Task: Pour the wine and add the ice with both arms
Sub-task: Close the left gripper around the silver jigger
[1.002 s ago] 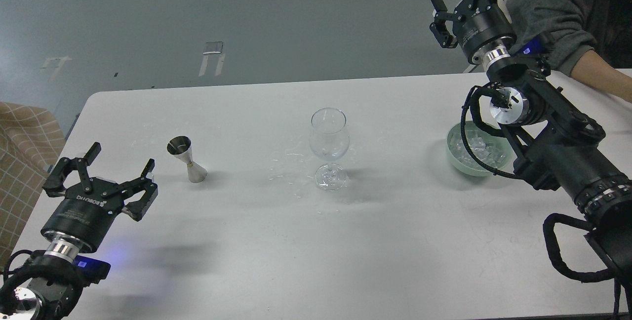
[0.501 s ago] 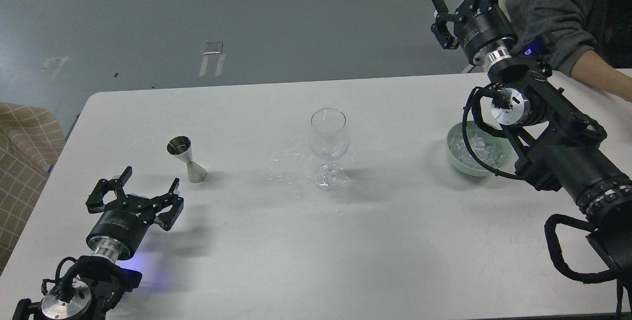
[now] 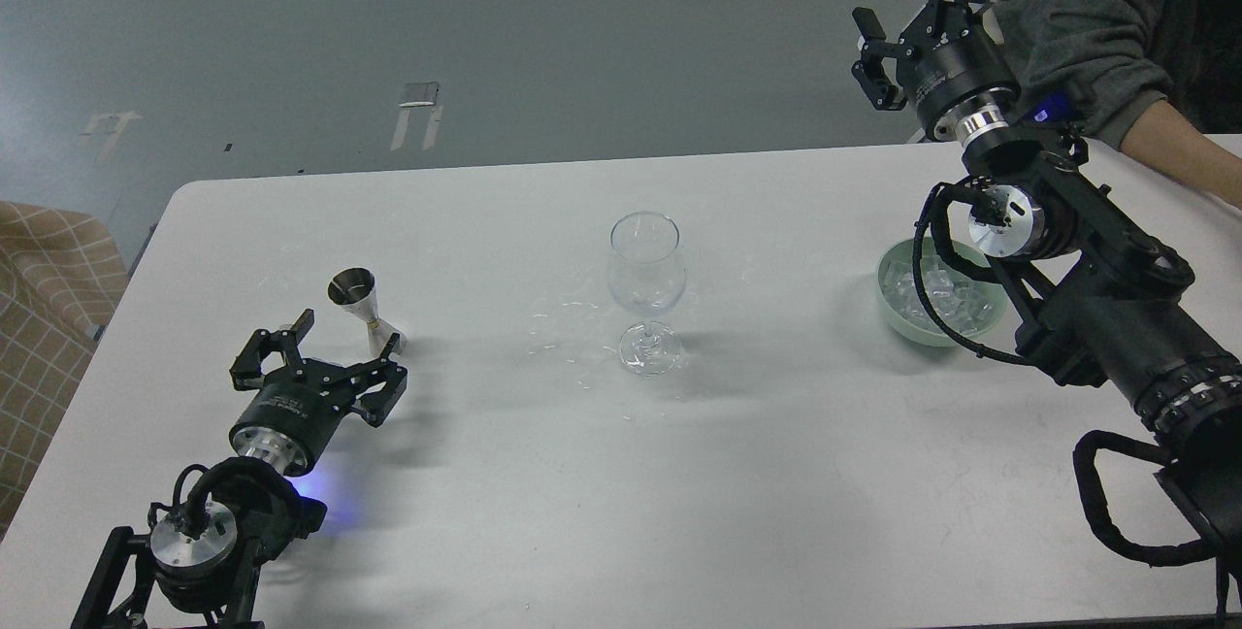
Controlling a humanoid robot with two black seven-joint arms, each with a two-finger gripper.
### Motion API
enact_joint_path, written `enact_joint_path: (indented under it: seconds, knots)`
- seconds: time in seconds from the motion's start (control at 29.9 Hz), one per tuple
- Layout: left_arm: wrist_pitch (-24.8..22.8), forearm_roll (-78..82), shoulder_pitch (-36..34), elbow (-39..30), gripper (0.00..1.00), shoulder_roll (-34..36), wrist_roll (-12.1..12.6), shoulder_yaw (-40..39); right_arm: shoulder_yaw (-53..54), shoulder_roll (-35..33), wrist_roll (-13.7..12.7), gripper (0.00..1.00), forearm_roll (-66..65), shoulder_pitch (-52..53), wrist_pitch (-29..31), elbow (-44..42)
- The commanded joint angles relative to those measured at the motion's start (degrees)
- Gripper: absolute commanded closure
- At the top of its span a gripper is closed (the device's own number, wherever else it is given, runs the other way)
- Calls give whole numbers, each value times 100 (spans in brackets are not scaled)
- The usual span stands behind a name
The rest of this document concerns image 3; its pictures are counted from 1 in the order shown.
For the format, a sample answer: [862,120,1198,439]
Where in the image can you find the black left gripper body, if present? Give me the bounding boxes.
[229,365,361,476]

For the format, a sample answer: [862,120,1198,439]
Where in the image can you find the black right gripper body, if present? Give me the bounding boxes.
[898,22,1020,143]

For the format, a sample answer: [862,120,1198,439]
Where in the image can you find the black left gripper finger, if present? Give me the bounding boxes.
[339,334,409,428]
[230,308,315,392]

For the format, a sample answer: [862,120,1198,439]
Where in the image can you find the steel double jigger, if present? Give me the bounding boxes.
[327,267,409,356]

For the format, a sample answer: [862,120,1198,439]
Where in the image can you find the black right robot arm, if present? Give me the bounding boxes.
[852,0,1240,628]

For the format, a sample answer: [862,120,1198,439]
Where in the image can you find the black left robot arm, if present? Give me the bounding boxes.
[72,310,409,628]

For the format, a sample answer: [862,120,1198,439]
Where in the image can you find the clear ice cubes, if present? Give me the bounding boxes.
[879,256,1001,336]

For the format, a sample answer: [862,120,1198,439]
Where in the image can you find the clear wine glass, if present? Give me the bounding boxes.
[606,213,688,377]

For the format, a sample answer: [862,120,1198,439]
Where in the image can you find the person in grey clothes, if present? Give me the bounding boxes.
[995,0,1241,206]

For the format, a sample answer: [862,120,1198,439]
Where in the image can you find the checkered beige cloth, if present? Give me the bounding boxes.
[1,201,130,532]

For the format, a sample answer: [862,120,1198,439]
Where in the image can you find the green bowl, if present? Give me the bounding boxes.
[874,239,1009,348]

